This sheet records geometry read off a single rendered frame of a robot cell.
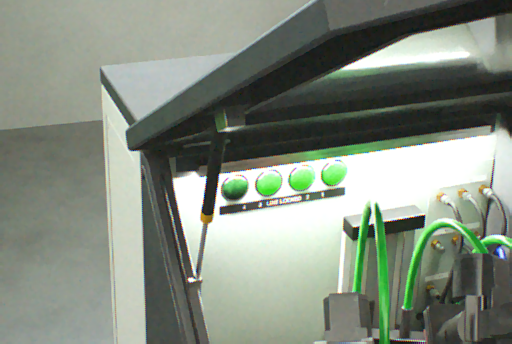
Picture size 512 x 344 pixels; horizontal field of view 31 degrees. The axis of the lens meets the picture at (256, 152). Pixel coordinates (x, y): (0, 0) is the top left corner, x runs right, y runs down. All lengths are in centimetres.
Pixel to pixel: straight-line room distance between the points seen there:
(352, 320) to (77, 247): 304
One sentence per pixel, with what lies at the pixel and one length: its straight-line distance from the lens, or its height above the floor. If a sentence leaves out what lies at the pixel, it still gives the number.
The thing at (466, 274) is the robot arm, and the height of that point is 143.
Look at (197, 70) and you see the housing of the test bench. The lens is 167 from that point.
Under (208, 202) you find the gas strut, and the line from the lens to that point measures 122.
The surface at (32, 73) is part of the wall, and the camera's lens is 521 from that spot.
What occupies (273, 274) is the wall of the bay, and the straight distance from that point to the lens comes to 162.
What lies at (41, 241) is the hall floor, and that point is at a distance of 415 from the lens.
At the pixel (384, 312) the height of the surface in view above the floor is 137.
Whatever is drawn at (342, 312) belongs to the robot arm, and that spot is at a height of 144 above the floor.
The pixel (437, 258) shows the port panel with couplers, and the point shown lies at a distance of 178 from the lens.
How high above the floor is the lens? 206
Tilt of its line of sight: 25 degrees down
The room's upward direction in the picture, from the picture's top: 2 degrees clockwise
